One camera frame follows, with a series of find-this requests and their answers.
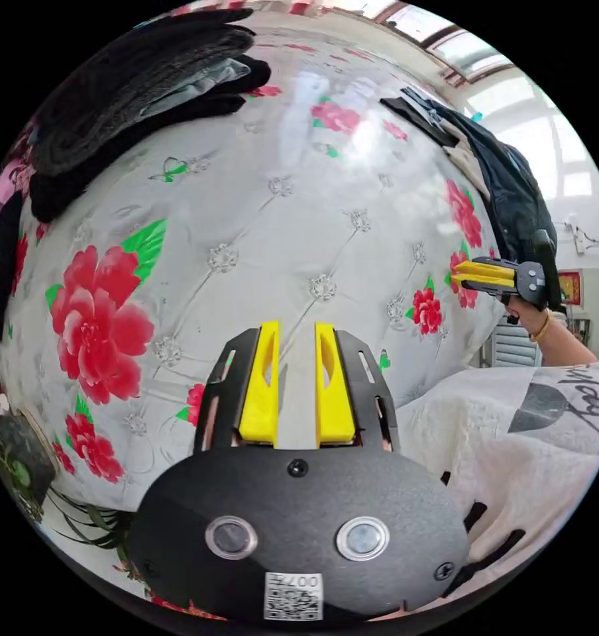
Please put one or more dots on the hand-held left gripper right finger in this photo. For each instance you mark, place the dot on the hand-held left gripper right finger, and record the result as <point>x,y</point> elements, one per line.
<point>335,402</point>

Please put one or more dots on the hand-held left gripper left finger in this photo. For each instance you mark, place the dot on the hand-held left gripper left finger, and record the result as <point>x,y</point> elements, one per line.
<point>260,397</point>

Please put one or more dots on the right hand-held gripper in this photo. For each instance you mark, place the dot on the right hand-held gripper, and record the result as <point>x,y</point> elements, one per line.
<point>530,280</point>

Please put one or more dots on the person's right forearm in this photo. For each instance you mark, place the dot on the person's right forearm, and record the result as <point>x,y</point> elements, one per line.
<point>563,343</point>

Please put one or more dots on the dark blue jeans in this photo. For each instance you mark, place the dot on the dark blue jeans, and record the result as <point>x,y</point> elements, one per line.
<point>508,189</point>

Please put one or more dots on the person's right hand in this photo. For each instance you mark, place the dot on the person's right hand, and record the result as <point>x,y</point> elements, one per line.
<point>528,315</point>

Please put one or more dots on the white radiator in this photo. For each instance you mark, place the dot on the white radiator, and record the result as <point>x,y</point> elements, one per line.
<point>510,345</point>

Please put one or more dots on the pile of clothes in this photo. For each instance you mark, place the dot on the pile of clothes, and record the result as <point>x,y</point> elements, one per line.
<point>130,99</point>
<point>428,119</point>

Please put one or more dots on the person's body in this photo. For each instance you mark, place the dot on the person's body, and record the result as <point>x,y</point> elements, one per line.
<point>498,447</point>

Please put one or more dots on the window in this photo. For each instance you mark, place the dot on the window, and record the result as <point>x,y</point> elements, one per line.
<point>503,64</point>

